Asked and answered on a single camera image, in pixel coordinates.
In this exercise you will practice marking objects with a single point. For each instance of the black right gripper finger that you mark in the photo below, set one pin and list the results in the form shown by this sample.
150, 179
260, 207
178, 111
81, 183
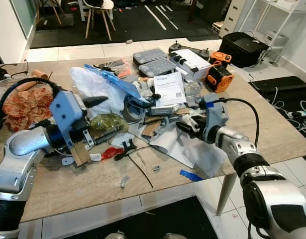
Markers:
190, 135
184, 126

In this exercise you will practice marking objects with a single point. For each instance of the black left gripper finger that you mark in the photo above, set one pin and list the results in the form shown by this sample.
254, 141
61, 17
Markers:
105, 136
97, 101

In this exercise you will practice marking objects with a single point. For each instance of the green plastic wrapper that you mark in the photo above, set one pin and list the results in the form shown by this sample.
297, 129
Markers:
110, 123

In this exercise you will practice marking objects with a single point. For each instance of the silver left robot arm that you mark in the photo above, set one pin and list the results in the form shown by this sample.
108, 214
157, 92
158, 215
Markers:
23, 144

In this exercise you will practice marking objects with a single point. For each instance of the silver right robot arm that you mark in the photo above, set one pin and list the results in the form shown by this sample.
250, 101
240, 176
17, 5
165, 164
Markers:
272, 199

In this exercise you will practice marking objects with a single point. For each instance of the red wrapper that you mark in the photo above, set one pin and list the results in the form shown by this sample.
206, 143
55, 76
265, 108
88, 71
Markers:
112, 153

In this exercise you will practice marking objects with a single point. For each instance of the white plastic bag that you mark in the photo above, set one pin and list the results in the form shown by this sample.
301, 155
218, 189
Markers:
88, 84

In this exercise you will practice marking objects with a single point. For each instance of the white paper sheets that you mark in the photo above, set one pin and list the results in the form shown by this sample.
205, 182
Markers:
192, 154

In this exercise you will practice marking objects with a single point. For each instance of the small wooden block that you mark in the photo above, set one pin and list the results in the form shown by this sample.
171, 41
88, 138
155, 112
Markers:
80, 154

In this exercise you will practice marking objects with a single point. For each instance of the black plastic clip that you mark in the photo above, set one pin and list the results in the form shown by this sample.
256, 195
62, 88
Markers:
127, 148

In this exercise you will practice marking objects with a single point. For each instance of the flat grey device box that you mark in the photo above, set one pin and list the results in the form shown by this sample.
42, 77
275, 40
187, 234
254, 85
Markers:
165, 110

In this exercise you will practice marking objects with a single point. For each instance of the blue plastic sheet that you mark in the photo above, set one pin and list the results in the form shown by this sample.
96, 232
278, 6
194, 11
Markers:
115, 82

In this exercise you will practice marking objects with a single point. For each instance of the brown cardboard scrap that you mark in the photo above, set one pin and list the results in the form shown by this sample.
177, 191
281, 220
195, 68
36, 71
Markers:
152, 128

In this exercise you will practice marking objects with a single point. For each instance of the grey tape roll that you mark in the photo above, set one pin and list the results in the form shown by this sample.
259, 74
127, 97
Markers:
129, 112

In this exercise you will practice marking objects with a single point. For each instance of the clear crumpled plastic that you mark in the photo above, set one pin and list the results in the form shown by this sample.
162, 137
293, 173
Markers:
192, 89

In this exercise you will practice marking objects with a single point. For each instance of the orange plastic package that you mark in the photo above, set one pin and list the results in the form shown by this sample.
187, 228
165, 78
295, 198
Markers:
120, 69

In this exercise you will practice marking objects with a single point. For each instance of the white printed paper leaflet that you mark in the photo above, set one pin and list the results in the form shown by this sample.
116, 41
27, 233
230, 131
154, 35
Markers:
168, 89

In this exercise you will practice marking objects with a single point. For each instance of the blue tape strip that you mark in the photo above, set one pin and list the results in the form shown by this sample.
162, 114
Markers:
191, 175

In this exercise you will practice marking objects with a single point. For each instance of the tiny metal piece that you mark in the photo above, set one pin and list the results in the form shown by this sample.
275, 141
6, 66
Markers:
156, 169

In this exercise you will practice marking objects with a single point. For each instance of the small bent metal piece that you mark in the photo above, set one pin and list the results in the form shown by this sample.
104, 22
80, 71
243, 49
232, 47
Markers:
124, 181

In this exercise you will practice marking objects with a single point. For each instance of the brown cardboard tube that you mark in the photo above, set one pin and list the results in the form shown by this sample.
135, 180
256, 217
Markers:
40, 74

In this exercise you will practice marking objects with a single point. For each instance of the white box with black parts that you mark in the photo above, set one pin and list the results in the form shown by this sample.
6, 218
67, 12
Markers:
192, 62

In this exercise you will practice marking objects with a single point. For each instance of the grey plastic organizer box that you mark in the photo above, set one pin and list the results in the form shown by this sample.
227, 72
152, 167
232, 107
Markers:
149, 56
157, 67

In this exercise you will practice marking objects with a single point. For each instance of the orange patterned cloth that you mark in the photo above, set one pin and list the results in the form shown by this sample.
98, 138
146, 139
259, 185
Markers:
26, 107

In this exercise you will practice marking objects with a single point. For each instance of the white table leg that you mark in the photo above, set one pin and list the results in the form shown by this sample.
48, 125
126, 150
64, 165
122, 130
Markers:
225, 194

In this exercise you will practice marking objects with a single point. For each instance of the black remote controller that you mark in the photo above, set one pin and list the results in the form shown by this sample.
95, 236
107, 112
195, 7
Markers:
180, 48

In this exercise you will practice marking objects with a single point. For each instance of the black mat with white lines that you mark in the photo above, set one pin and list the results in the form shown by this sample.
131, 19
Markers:
133, 25

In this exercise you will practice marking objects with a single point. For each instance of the black bag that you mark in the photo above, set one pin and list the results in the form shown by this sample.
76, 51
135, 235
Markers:
242, 49

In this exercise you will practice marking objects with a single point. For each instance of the white chair with wooden legs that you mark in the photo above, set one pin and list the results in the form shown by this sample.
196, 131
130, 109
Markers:
107, 6

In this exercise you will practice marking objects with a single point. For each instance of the grey robot left foot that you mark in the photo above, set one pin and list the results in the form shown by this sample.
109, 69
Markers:
115, 236

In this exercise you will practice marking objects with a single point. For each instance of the grey robot foot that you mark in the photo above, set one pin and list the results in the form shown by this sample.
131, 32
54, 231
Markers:
175, 236
115, 236

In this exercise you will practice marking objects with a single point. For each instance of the grey robot right foot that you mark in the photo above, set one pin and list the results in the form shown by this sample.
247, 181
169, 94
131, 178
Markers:
175, 236

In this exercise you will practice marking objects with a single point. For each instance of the white drawer cabinet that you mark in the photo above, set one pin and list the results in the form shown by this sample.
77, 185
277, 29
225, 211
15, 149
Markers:
235, 12

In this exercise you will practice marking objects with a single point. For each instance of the white shelf rack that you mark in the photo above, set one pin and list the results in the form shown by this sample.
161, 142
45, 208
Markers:
287, 5

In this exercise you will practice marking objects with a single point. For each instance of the light grey right wrist camera mount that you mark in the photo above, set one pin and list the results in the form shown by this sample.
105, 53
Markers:
212, 117

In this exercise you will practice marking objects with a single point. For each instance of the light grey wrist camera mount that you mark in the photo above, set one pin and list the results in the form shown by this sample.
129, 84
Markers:
65, 112
212, 117

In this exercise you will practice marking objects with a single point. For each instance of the blue tape on camera mount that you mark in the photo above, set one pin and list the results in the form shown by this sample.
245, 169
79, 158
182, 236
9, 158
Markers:
207, 104

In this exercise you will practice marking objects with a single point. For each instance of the light grey left wrist camera mount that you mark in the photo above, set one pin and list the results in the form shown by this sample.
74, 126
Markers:
65, 112

